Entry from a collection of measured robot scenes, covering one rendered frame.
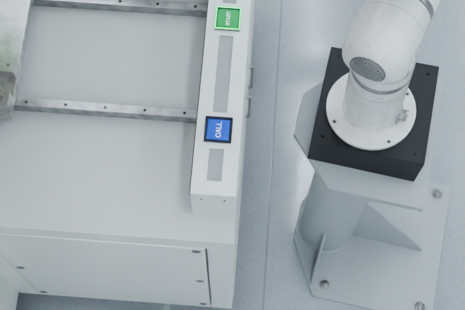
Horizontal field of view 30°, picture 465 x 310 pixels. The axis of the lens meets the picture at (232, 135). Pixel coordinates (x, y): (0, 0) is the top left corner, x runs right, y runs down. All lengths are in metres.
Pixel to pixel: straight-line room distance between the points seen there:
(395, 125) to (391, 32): 0.42
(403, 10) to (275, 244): 1.35
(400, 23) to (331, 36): 1.51
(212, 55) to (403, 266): 1.13
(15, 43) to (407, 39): 0.92
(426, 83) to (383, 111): 0.20
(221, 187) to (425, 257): 1.13
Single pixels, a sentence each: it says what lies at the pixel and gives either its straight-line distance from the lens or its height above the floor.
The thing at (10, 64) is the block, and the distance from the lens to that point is 1.96.
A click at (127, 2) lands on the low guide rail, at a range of 2.06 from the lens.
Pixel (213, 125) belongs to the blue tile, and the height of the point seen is 0.96.
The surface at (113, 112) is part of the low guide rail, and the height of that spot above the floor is 0.85.
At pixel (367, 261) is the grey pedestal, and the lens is 2.70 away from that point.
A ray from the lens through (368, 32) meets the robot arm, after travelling 1.47.
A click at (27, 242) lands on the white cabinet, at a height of 0.70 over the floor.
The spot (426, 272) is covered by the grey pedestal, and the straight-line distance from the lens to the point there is 2.73.
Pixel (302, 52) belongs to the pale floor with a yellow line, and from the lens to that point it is 2.95.
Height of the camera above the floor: 2.61
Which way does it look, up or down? 68 degrees down
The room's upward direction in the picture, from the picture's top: 1 degrees clockwise
